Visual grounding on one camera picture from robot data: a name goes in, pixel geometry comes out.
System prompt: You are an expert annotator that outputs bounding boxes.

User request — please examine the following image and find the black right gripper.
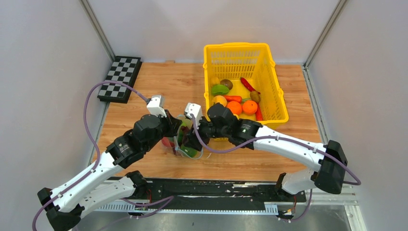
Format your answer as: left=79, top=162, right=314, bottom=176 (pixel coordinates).
left=185, top=113, right=230, bottom=150

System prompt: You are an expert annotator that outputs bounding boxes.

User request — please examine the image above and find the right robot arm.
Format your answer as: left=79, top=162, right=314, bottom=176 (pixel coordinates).
left=183, top=103, right=348, bottom=201

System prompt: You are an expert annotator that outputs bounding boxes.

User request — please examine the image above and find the orange toy tangerine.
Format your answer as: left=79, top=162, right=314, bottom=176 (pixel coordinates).
left=226, top=101, right=242, bottom=116

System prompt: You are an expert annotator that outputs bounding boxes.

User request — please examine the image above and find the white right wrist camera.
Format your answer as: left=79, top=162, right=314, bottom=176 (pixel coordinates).
left=184, top=103, right=203, bottom=127

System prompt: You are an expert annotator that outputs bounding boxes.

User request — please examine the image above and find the red toy apple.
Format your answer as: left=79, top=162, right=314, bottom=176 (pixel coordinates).
left=161, top=137, right=175, bottom=148

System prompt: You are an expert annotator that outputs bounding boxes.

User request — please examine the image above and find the red toy pepper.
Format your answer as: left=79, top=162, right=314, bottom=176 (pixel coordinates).
left=240, top=77, right=260, bottom=94

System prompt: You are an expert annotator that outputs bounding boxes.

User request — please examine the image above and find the clear zip top bag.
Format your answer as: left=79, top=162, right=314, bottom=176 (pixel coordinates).
left=161, top=115, right=203, bottom=159

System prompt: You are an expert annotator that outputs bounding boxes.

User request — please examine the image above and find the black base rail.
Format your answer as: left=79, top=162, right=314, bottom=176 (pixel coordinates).
left=127, top=178, right=306, bottom=212

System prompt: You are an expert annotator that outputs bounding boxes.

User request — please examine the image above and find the small yellow toy fruit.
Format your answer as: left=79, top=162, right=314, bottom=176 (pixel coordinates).
left=210, top=77, right=220, bottom=86

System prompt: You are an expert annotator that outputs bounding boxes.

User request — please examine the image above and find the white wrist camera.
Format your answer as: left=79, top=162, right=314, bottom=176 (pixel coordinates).
left=184, top=103, right=203, bottom=127
left=146, top=95, right=166, bottom=117

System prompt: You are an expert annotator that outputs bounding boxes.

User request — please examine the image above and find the black white checkerboard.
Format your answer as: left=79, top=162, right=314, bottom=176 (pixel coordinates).
left=97, top=56, right=142, bottom=103

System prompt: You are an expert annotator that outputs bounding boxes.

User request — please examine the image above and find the green toy mango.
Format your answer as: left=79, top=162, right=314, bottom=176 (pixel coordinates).
left=180, top=145, right=197, bottom=158

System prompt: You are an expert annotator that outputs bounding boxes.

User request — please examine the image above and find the orange toy fruit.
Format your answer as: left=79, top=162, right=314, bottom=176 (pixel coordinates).
left=242, top=100, right=258, bottom=116

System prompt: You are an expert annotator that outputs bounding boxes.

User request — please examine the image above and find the dark green toy lime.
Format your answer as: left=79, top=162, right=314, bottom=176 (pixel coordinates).
left=176, top=126, right=185, bottom=145

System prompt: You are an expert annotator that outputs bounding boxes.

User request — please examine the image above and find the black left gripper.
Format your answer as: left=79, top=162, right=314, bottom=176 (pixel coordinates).
left=144, top=109, right=183, bottom=152

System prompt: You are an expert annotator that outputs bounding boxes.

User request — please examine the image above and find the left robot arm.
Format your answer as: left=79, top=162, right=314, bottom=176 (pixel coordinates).
left=38, top=110, right=182, bottom=231

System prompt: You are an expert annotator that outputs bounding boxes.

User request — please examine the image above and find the orange toy carrot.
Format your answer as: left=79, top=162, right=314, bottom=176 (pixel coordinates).
left=224, top=95, right=242, bottom=103

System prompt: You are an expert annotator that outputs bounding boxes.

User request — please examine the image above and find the yellow plastic basket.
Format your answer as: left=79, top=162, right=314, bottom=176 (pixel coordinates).
left=203, top=42, right=289, bottom=129

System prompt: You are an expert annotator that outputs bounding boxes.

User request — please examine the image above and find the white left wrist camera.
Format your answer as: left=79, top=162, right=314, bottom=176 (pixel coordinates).
left=146, top=95, right=166, bottom=117

